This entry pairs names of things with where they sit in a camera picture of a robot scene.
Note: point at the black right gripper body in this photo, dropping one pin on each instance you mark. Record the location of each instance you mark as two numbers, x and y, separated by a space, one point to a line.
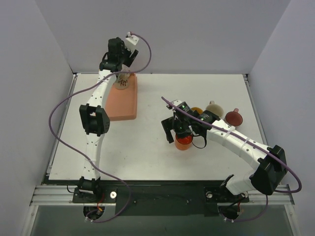
171 125

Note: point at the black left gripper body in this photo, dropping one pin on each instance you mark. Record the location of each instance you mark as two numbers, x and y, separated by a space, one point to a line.
127 59

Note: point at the blue mug orange interior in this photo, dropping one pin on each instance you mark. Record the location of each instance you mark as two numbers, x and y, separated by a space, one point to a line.
197 109

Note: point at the orange black-handled mug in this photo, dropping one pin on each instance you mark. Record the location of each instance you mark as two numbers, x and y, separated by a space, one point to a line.
183 143

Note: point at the cream coral-pattern mug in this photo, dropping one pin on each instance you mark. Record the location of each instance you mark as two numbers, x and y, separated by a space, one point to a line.
122 81

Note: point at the cream seahorse mug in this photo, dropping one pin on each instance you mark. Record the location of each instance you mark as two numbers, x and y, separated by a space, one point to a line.
215 109

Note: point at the pink ghost pumpkin mug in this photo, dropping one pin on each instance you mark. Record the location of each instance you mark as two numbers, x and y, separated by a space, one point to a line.
234 118

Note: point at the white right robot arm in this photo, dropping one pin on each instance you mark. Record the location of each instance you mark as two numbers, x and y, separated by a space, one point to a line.
267 163

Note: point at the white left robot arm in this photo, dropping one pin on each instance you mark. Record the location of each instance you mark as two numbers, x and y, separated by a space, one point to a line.
93 116

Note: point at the salmon plastic tray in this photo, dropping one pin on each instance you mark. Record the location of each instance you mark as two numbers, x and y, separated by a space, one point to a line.
122 104

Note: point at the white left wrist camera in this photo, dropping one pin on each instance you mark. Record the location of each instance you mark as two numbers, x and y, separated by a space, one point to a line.
131 42

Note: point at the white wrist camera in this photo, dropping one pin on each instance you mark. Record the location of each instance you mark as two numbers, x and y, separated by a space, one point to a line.
175 103
131 42

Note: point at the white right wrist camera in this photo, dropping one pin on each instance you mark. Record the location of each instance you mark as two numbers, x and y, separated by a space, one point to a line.
175 103

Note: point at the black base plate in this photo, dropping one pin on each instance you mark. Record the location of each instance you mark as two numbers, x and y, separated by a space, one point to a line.
159 198

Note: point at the aluminium front rail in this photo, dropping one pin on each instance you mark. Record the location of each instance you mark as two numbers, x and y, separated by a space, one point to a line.
56 195

